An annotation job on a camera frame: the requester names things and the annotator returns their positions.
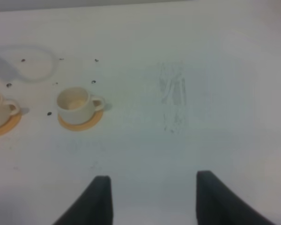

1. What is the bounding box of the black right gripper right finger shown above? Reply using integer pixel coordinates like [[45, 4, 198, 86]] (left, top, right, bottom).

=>
[[196, 171, 273, 225]]

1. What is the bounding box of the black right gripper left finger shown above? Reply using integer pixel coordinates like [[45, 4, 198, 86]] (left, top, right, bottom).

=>
[[55, 176, 114, 225]]

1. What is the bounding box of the orange coaster right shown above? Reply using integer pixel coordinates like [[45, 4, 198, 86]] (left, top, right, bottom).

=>
[[58, 110, 104, 132]]

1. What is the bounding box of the orange coaster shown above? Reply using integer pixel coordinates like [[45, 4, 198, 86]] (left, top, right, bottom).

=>
[[58, 110, 104, 132], [0, 112, 22, 136]]

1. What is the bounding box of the white teacup right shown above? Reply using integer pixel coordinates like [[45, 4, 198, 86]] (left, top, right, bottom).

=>
[[56, 87, 105, 125]]

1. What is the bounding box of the white teacup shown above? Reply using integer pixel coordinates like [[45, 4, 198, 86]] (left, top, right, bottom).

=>
[[56, 87, 105, 125], [0, 94, 21, 127]]

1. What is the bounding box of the orange coaster left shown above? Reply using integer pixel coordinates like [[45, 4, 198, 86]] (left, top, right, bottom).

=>
[[0, 112, 22, 136]]

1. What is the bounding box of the white teacup left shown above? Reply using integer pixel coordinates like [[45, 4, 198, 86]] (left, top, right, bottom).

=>
[[0, 94, 21, 127]]

